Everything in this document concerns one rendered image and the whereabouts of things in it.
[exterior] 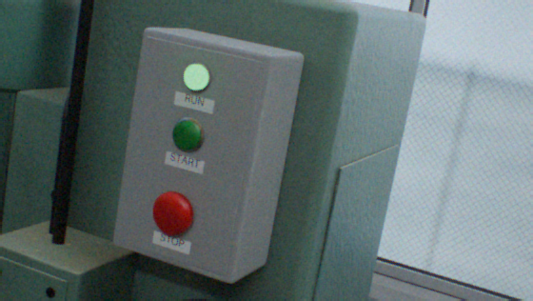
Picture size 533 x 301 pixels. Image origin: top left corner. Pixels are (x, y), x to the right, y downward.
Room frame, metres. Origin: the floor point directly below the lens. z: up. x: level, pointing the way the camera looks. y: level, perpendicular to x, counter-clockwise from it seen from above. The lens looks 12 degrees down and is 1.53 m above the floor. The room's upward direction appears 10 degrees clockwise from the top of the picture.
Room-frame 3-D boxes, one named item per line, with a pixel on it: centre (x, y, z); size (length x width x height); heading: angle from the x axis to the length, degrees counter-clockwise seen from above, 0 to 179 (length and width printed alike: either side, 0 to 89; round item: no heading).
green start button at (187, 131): (0.55, 0.06, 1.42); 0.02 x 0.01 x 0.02; 68
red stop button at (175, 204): (0.55, 0.06, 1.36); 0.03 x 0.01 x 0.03; 68
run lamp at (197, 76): (0.55, 0.06, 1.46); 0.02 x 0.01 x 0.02; 68
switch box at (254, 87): (0.58, 0.04, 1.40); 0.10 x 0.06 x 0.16; 68
